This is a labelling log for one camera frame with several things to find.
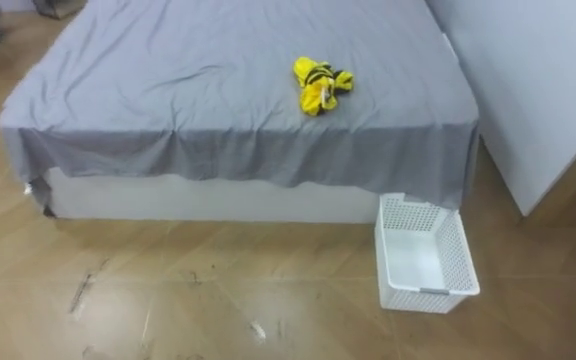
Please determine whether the yellow and black garment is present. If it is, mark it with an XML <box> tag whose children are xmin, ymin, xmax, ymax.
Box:
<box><xmin>292</xmin><ymin>56</ymin><xmax>355</xmax><ymax>118</ymax></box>

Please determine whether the grey bed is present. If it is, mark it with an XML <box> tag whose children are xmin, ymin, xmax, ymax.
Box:
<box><xmin>0</xmin><ymin>0</ymin><xmax>480</xmax><ymax>225</ymax></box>

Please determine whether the white perforated plastic basket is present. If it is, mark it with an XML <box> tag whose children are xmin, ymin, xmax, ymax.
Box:
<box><xmin>374</xmin><ymin>192</ymin><xmax>481</xmax><ymax>315</ymax></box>

